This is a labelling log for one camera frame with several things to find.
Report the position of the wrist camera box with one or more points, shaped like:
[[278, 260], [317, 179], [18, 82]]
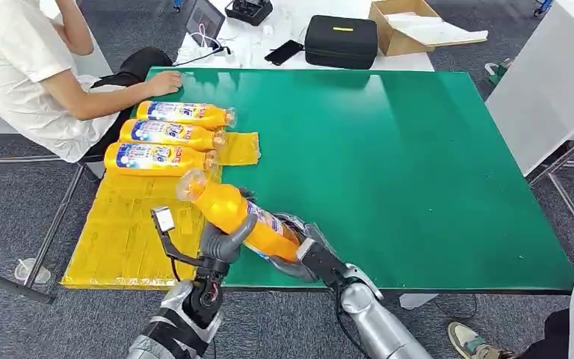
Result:
[[324, 265], [164, 220]]

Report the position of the yellow sheet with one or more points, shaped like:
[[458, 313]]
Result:
[[123, 233]]

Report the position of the clear plastic cup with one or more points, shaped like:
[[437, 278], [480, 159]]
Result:
[[30, 270]]

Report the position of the metal table frame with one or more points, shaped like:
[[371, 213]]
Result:
[[14, 160], [569, 203]]

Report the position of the white foam sheet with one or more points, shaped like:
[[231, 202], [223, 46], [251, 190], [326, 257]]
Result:
[[438, 30]]

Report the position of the orange drink bottle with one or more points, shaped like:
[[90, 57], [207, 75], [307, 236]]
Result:
[[227, 208], [170, 134], [158, 159], [183, 115]]

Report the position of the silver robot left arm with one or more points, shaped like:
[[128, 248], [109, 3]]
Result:
[[168, 327]]

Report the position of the green table mat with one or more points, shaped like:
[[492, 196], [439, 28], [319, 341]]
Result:
[[416, 173]]

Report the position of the cardboard box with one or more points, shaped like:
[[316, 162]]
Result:
[[396, 40]]

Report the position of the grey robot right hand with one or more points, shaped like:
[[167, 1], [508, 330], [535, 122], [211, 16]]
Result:
[[292, 271]]

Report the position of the black zip case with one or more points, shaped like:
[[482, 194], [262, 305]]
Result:
[[340, 44]]

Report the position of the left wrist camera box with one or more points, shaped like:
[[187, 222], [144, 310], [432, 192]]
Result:
[[164, 220]]

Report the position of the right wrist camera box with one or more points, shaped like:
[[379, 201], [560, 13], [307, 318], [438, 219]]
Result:
[[324, 265]]

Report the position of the white table foot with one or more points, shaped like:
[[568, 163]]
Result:
[[417, 301]]

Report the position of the dark floor bar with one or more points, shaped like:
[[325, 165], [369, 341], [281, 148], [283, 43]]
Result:
[[9, 284]]

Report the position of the grey tablet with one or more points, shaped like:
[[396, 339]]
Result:
[[206, 19]]

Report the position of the person's right hand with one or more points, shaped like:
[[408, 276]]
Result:
[[165, 83]]

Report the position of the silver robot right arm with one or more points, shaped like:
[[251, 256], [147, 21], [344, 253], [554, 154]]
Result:
[[376, 327]]

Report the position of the black smartphone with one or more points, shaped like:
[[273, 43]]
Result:
[[284, 52]]

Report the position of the person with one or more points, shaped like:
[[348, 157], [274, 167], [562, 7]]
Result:
[[14, 74], [557, 332]]

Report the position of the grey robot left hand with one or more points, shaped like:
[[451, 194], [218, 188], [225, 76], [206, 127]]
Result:
[[217, 245]]

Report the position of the white side table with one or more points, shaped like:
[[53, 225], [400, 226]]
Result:
[[547, 81]]

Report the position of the green tape dispenser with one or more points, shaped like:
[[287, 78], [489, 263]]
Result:
[[498, 72]]

